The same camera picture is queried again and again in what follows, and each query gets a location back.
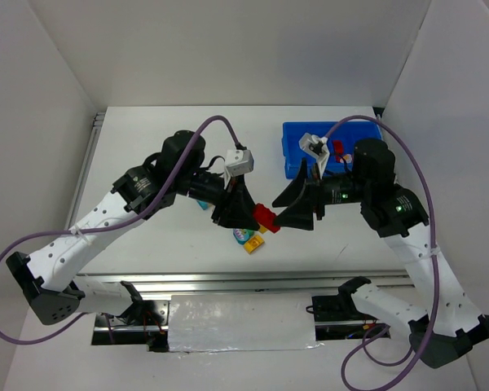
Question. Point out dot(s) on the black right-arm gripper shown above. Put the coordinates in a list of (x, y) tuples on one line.
[(313, 198)]

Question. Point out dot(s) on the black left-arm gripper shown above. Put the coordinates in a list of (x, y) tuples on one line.
[(229, 198)]

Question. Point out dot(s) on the red rounded lego brick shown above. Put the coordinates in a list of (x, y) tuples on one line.
[(338, 148)]

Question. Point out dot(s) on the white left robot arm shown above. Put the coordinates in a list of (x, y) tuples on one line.
[(49, 277)]

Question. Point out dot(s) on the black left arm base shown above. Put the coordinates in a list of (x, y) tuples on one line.
[(146, 325)]

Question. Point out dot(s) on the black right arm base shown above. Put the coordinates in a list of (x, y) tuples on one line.
[(333, 321)]

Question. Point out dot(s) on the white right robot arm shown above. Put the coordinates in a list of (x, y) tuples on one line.
[(398, 217)]

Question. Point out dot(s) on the yellow curved lego brick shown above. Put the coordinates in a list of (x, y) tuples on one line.
[(253, 244)]

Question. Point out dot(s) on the turquoise lego brick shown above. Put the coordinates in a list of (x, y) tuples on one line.
[(203, 205)]

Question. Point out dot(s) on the blue plastic bin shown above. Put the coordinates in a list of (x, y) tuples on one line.
[(349, 133)]

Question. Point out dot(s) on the flower printed lego piece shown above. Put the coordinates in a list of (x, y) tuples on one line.
[(347, 158)]

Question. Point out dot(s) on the silver foil covered board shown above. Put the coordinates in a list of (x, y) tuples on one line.
[(241, 322)]

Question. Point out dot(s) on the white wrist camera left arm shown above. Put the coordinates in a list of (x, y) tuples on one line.
[(239, 162)]

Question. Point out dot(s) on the aluminium frame rail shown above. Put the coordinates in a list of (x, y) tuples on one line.
[(252, 281)]

